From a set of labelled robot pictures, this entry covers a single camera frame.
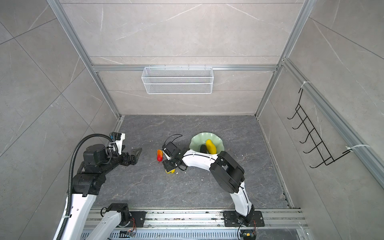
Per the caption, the yellow fake bell pepper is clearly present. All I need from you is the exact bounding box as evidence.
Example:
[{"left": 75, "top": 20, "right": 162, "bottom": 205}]
[{"left": 166, "top": 169, "right": 176, "bottom": 174}]

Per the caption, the yellow fake mango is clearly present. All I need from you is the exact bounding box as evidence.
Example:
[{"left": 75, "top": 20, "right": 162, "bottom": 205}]
[{"left": 206, "top": 139, "right": 217, "bottom": 155}]

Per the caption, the dark fake avocado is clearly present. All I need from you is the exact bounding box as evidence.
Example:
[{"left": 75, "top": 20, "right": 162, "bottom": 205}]
[{"left": 200, "top": 145, "right": 208, "bottom": 154}]

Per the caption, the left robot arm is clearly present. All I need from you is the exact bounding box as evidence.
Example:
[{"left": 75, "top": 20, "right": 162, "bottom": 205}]
[{"left": 54, "top": 144, "right": 142, "bottom": 240}]

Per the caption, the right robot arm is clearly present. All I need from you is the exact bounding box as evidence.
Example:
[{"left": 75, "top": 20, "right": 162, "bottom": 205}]
[{"left": 162, "top": 142, "right": 254, "bottom": 219}]

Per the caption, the red-yellow fake fruit left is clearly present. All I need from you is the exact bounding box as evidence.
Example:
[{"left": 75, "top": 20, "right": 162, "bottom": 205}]
[{"left": 157, "top": 150, "right": 164, "bottom": 163}]

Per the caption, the light green wavy fruit bowl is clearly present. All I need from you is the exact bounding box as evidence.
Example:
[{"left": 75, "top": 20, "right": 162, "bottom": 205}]
[{"left": 189, "top": 133, "right": 225, "bottom": 154}]

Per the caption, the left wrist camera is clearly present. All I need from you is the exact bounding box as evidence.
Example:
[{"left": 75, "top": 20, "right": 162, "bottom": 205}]
[{"left": 110, "top": 132, "right": 126, "bottom": 155}]

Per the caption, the black corrugated cable conduit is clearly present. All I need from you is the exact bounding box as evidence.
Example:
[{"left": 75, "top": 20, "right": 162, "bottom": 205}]
[{"left": 55, "top": 133, "right": 115, "bottom": 240}]

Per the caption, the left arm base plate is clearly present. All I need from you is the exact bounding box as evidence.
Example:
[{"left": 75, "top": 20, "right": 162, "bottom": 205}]
[{"left": 127, "top": 211, "right": 147, "bottom": 229}]

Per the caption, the aluminium mounting rail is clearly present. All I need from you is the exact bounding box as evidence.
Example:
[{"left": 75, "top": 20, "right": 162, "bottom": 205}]
[{"left": 80, "top": 208, "right": 310, "bottom": 231}]

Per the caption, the white wire mesh basket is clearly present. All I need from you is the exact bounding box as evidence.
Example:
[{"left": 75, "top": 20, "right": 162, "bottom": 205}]
[{"left": 142, "top": 67, "right": 214, "bottom": 95}]

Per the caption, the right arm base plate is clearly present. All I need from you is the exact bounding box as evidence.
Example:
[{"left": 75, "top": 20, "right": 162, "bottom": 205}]
[{"left": 223, "top": 210, "right": 265, "bottom": 228}]

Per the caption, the black wire hook rack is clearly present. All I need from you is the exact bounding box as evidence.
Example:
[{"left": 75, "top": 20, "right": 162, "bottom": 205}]
[{"left": 287, "top": 89, "right": 353, "bottom": 169}]

